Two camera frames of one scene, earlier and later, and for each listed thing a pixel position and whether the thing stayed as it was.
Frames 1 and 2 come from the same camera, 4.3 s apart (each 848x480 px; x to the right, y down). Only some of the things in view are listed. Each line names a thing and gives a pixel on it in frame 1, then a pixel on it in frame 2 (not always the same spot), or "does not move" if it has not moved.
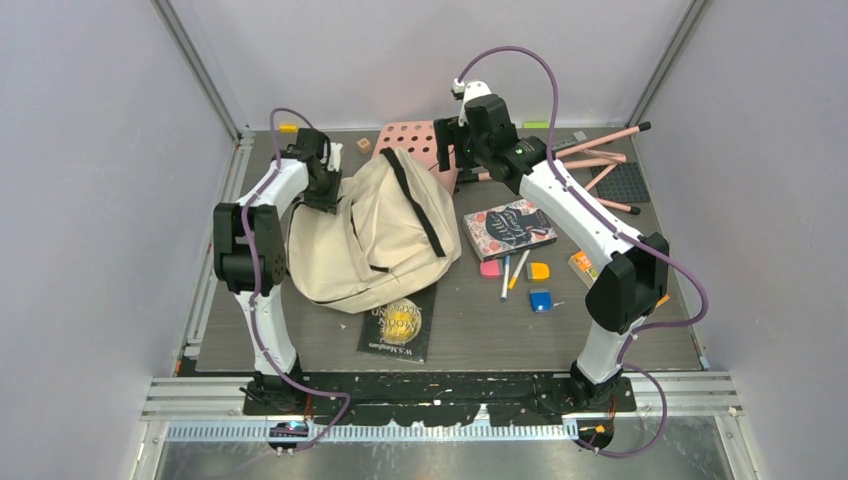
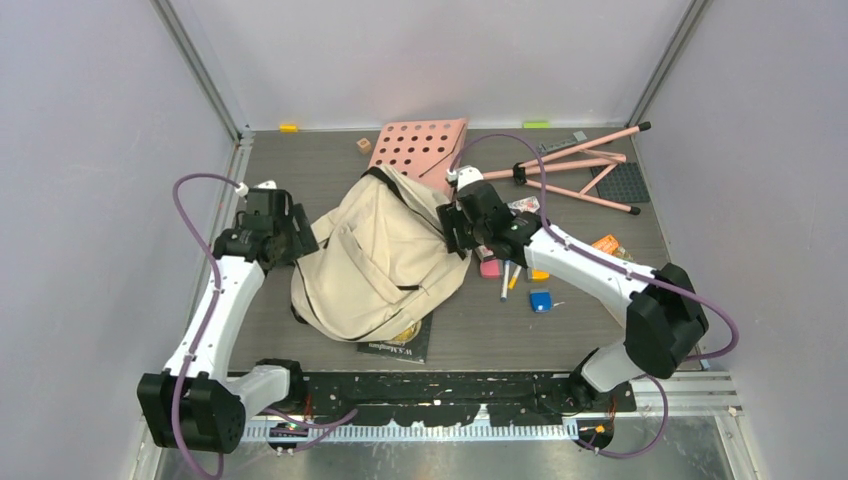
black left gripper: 328,202 → 303,242
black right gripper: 448,132 → 451,217
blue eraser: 540,300 does not move
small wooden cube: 364,145 does not move
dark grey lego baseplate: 620,182 does not move
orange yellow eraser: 538,271 does not move
